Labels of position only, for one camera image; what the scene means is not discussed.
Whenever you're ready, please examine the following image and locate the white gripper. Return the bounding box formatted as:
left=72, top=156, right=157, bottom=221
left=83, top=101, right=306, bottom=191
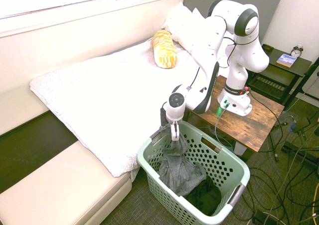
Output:
left=170, top=120, right=181, bottom=142

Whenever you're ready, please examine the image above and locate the grey shirt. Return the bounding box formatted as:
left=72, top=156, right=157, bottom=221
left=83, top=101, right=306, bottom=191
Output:
left=158, top=129, right=207, bottom=197

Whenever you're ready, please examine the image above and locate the green plastic laundry basket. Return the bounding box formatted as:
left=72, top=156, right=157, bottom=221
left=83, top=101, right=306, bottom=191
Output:
left=137, top=120, right=251, bottom=225

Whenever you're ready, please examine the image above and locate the rustic wooden side table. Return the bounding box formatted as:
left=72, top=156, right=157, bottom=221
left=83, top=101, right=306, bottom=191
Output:
left=185, top=75, right=285, bottom=161

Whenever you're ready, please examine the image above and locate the white circle-print bedspread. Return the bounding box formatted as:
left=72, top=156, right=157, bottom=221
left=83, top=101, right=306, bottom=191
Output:
left=29, top=38, right=207, bottom=178

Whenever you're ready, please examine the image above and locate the black clothing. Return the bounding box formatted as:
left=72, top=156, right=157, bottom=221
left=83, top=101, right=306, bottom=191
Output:
left=185, top=176, right=222, bottom=216

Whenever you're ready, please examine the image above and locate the yellow patterned bolster pillow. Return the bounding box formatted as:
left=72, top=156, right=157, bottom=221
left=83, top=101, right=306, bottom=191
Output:
left=152, top=30, right=178, bottom=69

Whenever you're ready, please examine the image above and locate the white pillow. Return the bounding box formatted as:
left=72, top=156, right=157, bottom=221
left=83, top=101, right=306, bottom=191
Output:
left=161, top=2, right=209, bottom=58

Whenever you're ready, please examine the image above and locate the cream bench cushion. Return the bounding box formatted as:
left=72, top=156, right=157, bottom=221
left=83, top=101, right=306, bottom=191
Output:
left=0, top=140, right=133, bottom=225

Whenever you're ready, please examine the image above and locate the blue book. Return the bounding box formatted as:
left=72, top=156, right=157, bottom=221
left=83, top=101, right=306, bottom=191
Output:
left=276, top=53, right=296, bottom=68

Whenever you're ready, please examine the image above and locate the black nightstand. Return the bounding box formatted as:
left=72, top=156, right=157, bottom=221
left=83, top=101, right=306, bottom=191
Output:
left=245, top=45, right=312, bottom=106

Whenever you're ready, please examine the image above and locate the black tripod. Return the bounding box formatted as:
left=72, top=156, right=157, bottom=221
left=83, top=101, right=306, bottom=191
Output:
left=284, top=63, right=319, bottom=161

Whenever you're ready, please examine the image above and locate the black alarm clock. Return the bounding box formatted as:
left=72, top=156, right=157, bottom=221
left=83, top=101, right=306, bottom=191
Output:
left=290, top=44, right=304, bottom=58

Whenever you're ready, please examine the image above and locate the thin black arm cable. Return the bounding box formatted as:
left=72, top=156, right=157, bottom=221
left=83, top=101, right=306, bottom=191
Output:
left=185, top=15, right=260, bottom=93

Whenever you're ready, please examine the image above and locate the grey cable red plug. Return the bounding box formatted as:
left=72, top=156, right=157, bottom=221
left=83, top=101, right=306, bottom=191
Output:
left=243, top=85, right=286, bottom=127

